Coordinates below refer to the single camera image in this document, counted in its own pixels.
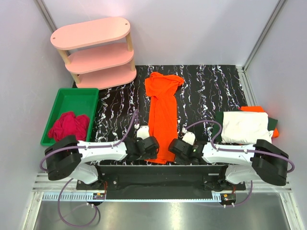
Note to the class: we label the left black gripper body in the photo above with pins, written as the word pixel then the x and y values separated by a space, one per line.
pixel 148 154

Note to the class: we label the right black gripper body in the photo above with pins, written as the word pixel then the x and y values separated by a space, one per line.
pixel 179 156

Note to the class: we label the orange t-shirt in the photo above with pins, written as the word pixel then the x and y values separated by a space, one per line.
pixel 163 112
pixel 254 109

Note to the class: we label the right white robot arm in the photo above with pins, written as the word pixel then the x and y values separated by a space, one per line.
pixel 261 160

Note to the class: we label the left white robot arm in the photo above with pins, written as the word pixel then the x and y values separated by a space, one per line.
pixel 70 157

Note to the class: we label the folded dark green t-shirt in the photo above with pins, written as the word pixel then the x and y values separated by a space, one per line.
pixel 219 116

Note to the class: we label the folded white t-shirt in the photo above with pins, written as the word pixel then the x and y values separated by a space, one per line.
pixel 245 127

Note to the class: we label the right orange connector box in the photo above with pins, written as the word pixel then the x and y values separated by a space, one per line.
pixel 228 199

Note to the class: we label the orange connector box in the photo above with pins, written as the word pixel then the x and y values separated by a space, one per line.
pixel 228 199
pixel 99 196

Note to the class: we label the left orange connector box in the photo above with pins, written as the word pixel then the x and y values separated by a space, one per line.
pixel 99 196

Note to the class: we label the black marble pattern mat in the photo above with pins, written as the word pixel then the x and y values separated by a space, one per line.
pixel 207 89

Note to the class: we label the green plastic bin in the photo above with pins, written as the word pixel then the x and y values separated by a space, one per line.
pixel 82 102

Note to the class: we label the crumpled red t-shirt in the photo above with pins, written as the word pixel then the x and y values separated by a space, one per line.
pixel 70 124

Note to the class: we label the folded orange t-shirt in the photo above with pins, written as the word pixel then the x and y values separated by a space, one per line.
pixel 254 109

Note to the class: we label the pink three-tier shelf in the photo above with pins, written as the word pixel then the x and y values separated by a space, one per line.
pixel 99 53

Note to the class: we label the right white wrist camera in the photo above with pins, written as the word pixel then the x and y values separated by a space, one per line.
pixel 188 137

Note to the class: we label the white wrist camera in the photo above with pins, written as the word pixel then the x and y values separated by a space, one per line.
pixel 188 137
pixel 142 131

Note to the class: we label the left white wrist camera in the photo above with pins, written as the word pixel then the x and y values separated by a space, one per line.
pixel 142 131

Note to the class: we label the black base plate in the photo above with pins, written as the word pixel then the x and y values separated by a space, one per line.
pixel 200 176

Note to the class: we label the aluminium frame rail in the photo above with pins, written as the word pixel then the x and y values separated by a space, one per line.
pixel 64 190

